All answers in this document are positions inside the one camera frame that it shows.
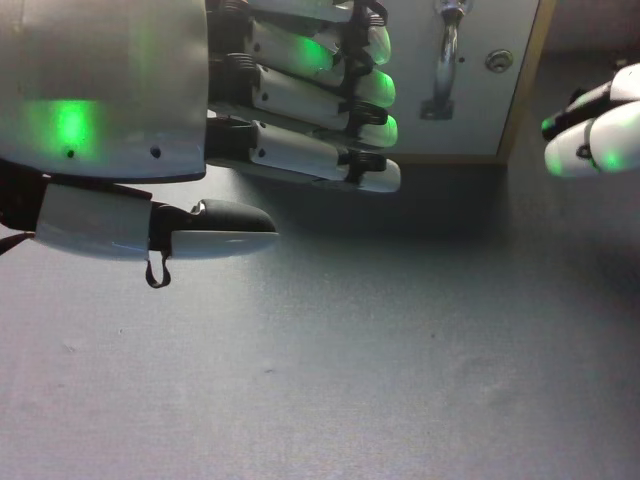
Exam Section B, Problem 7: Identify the grey table cloth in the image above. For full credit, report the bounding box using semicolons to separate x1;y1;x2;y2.
0;49;640;480

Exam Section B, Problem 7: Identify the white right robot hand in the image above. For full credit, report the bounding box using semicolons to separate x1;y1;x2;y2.
541;59;640;179

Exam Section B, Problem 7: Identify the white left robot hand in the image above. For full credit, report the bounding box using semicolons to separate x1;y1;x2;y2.
0;0;403;264

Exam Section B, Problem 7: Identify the round metal door lock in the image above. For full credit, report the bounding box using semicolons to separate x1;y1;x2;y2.
483;48;513;77

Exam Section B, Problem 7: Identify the chrome door handle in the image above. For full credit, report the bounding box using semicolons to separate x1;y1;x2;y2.
418;0;470;121

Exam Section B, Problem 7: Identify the light wooden cabinet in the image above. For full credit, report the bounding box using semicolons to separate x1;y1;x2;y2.
394;0;559;165

